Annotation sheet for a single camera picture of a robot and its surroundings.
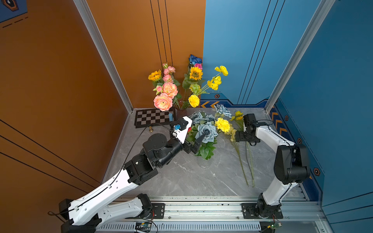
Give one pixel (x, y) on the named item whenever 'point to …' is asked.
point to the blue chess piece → (171, 117)
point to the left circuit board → (144, 225)
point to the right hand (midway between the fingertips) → (244, 138)
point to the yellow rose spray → (233, 132)
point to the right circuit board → (275, 225)
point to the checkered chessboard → (144, 118)
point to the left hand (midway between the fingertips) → (195, 124)
